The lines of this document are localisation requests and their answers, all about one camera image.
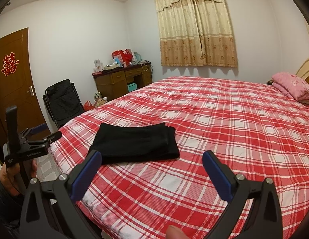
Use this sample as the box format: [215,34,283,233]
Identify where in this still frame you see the red gift bag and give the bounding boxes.
[112,49,133,66]

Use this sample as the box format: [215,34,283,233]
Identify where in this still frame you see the red plastic bag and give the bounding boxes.
[83,100,94,112]

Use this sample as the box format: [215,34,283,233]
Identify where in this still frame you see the teal box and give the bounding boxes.
[127,82,138,92]

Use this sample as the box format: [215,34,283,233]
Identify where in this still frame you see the person's left hand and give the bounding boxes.
[0,163,21,196]

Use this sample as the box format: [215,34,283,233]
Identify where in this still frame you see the pink folded blanket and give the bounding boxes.
[272,72,309,104]

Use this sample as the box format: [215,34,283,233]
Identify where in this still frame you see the black pants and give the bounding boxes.
[89,123,180,165]

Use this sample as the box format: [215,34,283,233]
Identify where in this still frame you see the person's right hand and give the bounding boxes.
[165,225,189,239]

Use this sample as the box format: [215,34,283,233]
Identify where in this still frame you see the red double happiness decoration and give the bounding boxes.
[1,52,20,77]

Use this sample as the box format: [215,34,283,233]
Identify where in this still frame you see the brown wooden door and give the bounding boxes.
[0,28,46,163]

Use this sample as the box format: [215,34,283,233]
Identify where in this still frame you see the cream wooden headboard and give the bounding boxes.
[296,58,309,84]

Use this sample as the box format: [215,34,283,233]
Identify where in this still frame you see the black folding chair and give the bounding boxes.
[43,79,85,129]

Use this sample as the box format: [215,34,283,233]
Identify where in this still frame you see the silver door handle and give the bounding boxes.
[26,86,35,97]

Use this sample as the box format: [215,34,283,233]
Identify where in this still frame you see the person's left forearm dark sleeve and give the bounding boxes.
[0,181,23,238]

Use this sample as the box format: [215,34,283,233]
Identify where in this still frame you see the beige floral window curtain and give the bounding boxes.
[155,0,238,68]

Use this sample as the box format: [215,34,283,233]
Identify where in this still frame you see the brown wooden desk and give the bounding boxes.
[92,62,152,101]

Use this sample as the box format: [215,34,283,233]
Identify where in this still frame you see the white card on desk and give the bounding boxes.
[94,59,104,72]

